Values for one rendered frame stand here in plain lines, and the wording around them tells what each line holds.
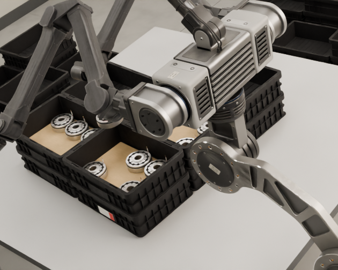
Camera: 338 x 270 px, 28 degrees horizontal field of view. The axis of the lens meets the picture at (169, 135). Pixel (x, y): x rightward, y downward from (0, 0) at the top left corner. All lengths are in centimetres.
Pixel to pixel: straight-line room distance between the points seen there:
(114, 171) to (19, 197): 48
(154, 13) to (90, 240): 335
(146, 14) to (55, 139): 288
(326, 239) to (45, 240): 116
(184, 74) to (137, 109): 16
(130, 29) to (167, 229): 318
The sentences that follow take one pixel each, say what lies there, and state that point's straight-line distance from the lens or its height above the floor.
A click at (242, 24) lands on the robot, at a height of 153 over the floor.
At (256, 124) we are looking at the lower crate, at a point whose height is 77.
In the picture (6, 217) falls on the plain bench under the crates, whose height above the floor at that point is 70.
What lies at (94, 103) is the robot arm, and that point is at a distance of 189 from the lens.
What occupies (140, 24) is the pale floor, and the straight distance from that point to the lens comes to 556.
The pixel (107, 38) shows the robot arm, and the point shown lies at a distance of 248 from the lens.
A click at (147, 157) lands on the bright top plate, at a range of 264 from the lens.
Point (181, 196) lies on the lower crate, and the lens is 261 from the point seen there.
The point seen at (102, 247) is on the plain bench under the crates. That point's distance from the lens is 256.
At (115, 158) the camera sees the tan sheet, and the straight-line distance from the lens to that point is 273.
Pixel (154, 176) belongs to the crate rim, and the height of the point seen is 92.
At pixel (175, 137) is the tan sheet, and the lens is 275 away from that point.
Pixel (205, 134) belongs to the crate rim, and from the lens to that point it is 257.
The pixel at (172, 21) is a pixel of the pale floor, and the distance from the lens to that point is 548.
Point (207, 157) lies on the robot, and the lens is 206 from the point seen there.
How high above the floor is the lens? 246
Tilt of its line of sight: 36 degrees down
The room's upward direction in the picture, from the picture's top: 14 degrees counter-clockwise
